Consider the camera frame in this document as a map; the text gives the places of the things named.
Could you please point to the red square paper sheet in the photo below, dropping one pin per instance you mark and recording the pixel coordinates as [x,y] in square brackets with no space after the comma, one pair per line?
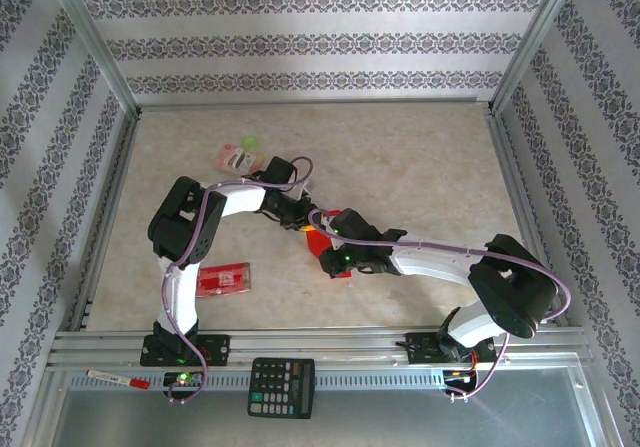
[317,244]

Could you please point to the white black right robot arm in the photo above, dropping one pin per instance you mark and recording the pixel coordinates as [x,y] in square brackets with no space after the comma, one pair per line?
[515,287]

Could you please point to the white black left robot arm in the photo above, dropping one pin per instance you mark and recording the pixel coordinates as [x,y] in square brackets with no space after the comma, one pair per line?
[180,227]

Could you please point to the grey metal shelf sheet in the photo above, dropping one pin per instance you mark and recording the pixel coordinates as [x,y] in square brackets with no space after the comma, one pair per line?
[400,417]

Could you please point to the pink blister pack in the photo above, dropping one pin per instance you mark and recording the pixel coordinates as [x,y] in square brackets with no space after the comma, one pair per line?
[235,159]

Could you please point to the green round lid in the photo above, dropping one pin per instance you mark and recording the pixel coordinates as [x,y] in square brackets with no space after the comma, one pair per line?
[250,143]

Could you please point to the red flat package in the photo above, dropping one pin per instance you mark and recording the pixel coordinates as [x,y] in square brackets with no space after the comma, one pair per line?
[225,279]

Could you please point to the black calculator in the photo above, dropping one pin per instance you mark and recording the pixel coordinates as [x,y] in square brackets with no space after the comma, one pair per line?
[281,388]

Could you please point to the circuit board with green light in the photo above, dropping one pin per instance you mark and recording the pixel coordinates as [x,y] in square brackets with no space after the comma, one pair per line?
[184,378]

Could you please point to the white red marker pen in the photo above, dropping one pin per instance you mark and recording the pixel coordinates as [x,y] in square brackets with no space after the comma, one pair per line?
[115,378]

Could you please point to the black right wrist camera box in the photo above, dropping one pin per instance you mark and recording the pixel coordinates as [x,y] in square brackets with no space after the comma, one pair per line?
[355,224]

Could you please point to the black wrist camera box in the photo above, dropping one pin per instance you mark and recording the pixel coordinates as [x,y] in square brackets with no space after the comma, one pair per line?
[280,172]
[355,224]

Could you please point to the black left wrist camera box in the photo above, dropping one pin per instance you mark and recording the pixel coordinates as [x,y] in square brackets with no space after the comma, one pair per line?
[280,172]

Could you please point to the aluminium frame cross rail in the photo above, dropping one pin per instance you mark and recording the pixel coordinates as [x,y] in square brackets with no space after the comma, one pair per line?
[320,342]

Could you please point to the aluminium frame wall rail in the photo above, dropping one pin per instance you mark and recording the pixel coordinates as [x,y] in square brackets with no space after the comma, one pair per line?
[310,103]

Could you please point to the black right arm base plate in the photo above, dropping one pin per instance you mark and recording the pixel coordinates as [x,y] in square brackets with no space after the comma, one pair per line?
[422,349]

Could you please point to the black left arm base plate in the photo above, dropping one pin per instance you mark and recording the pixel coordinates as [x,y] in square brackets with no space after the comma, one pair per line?
[215,349]

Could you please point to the aluminium frame side rail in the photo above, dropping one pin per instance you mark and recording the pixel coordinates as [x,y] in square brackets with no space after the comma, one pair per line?
[107,217]
[525,217]

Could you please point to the aluminium frame corner post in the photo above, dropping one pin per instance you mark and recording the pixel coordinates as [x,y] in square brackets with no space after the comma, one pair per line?
[90,37]
[535,37]

